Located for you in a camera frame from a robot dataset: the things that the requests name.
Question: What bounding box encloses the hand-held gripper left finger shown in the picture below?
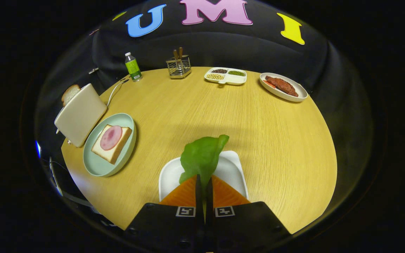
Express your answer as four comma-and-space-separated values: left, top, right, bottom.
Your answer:
125, 174, 205, 252

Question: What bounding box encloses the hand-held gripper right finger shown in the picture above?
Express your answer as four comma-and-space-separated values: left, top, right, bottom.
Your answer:
206, 175, 291, 252

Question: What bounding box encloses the green lettuce leaf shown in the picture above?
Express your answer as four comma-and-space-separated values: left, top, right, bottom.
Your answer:
179, 134, 230, 192

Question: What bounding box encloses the plain bread slice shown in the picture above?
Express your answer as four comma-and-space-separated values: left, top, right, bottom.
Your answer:
61, 84, 81, 107

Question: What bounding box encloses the white square plate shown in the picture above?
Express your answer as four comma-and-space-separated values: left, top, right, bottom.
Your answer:
158, 150, 249, 202

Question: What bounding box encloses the bread slice under ham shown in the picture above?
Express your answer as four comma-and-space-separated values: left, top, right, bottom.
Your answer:
91, 124, 133, 164

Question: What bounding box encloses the light green round plate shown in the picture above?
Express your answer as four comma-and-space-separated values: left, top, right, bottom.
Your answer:
83, 113, 137, 177

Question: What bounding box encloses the pink ham slice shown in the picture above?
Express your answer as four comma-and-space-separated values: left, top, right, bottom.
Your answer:
99, 125, 123, 151

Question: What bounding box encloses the white divided dish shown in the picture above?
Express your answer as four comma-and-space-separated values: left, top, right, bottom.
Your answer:
204, 67, 247, 86

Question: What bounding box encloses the white oval plate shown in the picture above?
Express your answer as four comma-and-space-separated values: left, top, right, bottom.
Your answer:
259, 72, 308, 102

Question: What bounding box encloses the brown meat piece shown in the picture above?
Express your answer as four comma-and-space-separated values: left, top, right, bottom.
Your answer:
265, 76, 299, 97

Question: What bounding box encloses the green label plastic bottle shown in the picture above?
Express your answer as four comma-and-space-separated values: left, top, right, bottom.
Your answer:
124, 52, 143, 82

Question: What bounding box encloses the white toaster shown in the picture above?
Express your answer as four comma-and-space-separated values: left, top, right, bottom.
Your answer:
54, 83, 108, 148

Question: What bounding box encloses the black backdrop cloth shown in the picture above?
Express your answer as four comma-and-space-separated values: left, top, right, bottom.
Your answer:
36, 0, 373, 166

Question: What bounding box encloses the metal wire utensil holder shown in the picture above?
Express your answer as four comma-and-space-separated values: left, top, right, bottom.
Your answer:
166, 55, 192, 79

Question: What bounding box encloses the white toaster cable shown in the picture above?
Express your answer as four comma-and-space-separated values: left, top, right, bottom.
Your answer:
106, 80, 127, 107

